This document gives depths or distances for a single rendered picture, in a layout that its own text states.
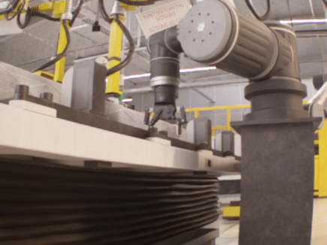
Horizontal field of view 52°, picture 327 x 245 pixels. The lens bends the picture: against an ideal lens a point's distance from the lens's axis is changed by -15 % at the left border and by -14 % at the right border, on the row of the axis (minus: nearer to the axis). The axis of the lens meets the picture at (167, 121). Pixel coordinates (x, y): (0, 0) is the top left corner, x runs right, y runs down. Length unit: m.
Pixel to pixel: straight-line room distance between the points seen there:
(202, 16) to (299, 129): 0.45
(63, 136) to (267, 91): 0.71
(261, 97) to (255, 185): 0.28
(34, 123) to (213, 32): 0.57
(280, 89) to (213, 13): 0.34
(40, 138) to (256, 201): 0.72
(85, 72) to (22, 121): 0.34
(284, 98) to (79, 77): 0.64
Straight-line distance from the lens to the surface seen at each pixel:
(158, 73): 1.35
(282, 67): 1.23
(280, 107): 1.19
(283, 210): 1.16
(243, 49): 1.05
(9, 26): 2.99
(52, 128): 0.68
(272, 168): 1.16
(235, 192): 6.55
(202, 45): 1.03
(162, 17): 2.29
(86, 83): 0.91
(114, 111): 1.30
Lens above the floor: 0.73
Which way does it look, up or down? 9 degrees up
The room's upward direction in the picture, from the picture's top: straight up
